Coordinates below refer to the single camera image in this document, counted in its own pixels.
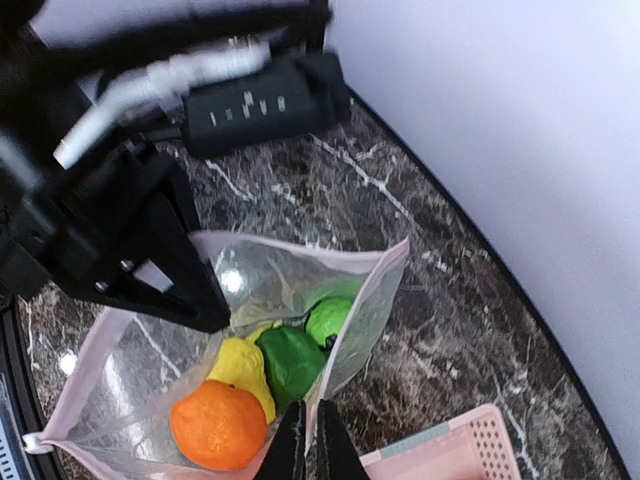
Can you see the green toy watermelon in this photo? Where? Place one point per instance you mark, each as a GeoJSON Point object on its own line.
{"type": "Point", "coordinates": [326, 320]}

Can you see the clear zip top bag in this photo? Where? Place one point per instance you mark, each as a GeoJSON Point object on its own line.
{"type": "Point", "coordinates": [113, 415]}

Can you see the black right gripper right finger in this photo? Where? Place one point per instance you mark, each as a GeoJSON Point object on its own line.
{"type": "Point", "coordinates": [337, 458]}

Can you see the yellow toy lemon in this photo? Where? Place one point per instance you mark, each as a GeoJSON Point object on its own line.
{"type": "Point", "coordinates": [245, 372]}

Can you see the pink plastic basket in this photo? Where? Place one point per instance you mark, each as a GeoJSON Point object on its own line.
{"type": "Point", "coordinates": [474, 445]}

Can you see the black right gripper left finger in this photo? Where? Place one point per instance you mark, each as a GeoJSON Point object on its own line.
{"type": "Point", "coordinates": [285, 458]}

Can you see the orange toy fruit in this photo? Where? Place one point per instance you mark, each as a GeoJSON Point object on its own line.
{"type": "Point", "coordinates": [219, 426]}

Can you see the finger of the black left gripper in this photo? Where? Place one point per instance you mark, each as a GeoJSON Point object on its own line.
{"type": "Point", "coordinates": [137, 296]}
{"type": "Point", "coordinates": [195, 299]}

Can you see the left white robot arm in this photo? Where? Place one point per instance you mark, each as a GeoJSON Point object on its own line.
{"type": "Point", "coordinates": [216, 81]}

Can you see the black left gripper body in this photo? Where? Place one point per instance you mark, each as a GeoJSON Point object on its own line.
{"type": "Point", "coordinates": [87, 224]}

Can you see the green toy vegetable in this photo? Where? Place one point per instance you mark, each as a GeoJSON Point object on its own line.
{"type": "Point", "coordinates": [293, 362]}

